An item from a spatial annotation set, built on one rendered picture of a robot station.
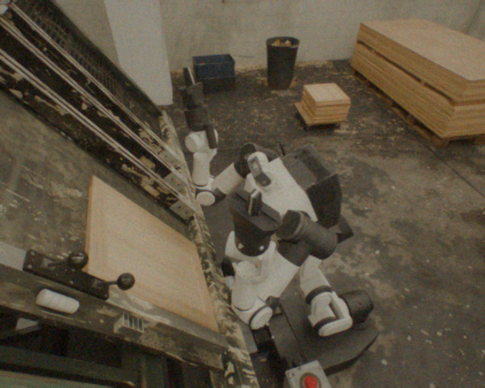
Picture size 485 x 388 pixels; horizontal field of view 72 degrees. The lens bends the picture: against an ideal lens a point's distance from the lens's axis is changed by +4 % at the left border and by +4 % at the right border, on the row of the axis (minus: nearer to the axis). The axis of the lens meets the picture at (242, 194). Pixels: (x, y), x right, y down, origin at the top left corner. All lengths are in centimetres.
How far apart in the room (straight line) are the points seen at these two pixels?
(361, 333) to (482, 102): 300
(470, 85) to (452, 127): 46
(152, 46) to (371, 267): 366
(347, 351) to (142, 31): 406
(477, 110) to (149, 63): 387
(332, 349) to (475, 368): 87
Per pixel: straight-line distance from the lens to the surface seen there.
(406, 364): 241
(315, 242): 98
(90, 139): 137
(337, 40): 673
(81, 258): 70
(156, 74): 482
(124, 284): 76
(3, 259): 78
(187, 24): 607
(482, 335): 274
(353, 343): 216
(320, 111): 415
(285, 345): 205
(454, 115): 425
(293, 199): 105
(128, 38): 472
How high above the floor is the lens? 204
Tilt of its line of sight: 40 degrees down
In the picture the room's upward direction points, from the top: straight up
